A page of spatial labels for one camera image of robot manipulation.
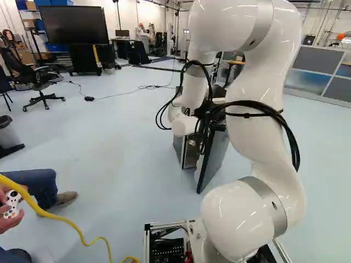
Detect black office chair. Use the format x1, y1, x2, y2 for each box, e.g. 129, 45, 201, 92
7, 45, 66, 112

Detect white game controller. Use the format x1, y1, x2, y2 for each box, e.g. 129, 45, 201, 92
2, 190, 25, 220

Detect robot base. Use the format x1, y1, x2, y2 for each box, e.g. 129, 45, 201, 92
144, 218, 294, 263

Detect person's right hand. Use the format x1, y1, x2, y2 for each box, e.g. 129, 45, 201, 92
0, 204, 25, 235

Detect person's legs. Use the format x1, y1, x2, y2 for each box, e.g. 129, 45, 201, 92
0, 169, 79, 263

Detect large black screen on stand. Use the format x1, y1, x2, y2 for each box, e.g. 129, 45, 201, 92
38, 5, 116, 77

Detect yellow cable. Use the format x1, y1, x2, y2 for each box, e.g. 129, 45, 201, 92
0, 174, 140, 263

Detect fridge door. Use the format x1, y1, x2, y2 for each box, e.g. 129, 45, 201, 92
196, 124, 230, 194

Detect grey waste bin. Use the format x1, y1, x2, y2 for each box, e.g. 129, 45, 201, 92
0, 115, 22, 150

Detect small silver fridge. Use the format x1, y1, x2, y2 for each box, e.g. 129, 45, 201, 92
172, 84, 230, 170

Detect grey panel partition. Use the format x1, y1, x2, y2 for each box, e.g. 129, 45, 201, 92
284, 45, 351, 102

